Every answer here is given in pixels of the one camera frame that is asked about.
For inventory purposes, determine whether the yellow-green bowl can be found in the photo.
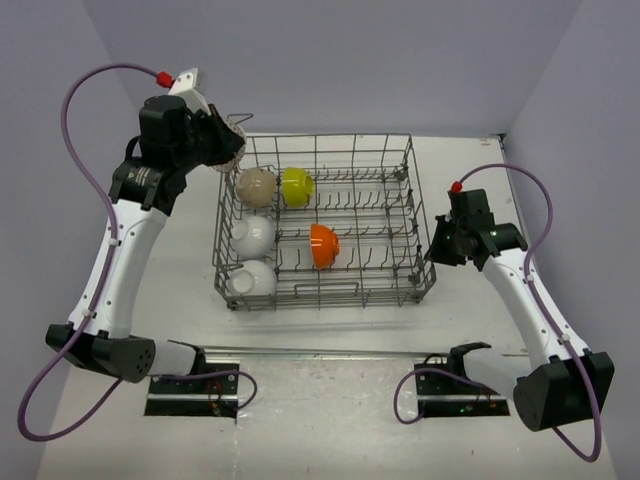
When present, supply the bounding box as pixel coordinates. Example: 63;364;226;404
281;167;315;208

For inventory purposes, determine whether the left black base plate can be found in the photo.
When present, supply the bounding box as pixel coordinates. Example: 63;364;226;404
144;374;239;419

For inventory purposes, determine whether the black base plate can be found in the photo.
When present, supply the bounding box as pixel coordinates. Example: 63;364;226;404
144;374;239;419
415;373;510;418

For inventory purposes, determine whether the brown patterned bowl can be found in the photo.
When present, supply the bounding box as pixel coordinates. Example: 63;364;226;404
212;122;247;173

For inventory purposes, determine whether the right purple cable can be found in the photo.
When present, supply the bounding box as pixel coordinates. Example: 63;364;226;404
393;163;602;463

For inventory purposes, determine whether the white bowl front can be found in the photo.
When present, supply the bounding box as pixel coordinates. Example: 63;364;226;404
227;260;277;297

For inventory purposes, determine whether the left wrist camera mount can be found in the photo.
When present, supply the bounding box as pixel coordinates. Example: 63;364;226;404
156;68;211;115

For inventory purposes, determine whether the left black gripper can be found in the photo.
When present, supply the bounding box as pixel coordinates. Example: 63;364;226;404
173;102;245;172

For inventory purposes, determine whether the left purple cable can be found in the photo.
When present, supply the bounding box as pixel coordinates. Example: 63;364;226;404
17;64;259;442

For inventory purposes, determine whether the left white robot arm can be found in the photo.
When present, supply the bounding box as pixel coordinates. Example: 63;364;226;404
45;94;245;393

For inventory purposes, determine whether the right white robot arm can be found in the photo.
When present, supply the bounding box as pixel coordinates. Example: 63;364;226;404
426;189;614;431

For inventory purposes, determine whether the orange bowl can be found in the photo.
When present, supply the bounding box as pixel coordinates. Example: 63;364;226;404
310;224;340;270

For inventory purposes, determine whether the white bowl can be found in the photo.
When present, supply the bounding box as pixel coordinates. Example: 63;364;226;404
230;215;276;260
227;260;277;297

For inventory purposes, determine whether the purple cable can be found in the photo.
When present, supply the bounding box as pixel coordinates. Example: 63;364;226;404
17;64;259;442
393;163;602;463

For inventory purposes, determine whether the grey wire dish rack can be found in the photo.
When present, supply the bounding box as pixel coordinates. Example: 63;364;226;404
212;133;436;311

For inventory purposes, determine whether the beige ceramic bowl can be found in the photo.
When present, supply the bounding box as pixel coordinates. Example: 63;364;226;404
235;168;277;209

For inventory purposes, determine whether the white bowl rear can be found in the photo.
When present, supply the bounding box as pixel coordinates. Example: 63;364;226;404
230;215;276;260

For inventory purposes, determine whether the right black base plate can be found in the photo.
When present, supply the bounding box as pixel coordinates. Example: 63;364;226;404
415;373;510;418

